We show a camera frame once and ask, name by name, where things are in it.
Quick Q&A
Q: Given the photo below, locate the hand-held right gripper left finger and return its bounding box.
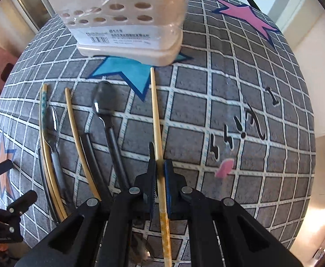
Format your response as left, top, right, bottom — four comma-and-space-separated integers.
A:
14, 142, 159, 267

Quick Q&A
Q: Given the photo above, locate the black utensil handle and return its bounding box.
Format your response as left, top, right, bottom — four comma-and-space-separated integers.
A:
80, 133, 114, 203

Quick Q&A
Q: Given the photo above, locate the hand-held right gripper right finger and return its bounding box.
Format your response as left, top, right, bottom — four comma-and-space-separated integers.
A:
164, 158, 303, 267

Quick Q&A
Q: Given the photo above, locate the beige perforated utensil holder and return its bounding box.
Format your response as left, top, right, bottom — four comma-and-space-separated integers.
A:
42, 0, 190, 67

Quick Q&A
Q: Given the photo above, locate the plain wooden chopstick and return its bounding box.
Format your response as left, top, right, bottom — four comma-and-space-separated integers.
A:
65, 87, 101, 201
150, 67, 171, 267

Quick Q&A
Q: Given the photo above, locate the blue patterned wooden chopstick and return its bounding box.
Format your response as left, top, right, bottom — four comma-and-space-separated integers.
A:
39, 84, 68, 220

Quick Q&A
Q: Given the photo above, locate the sliding glass door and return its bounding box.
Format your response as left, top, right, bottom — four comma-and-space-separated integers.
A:
7, 0, 54, 31

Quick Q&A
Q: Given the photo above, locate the grey grid star-print tablecloth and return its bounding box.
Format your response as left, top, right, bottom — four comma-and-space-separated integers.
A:
0, 0, 317, 267

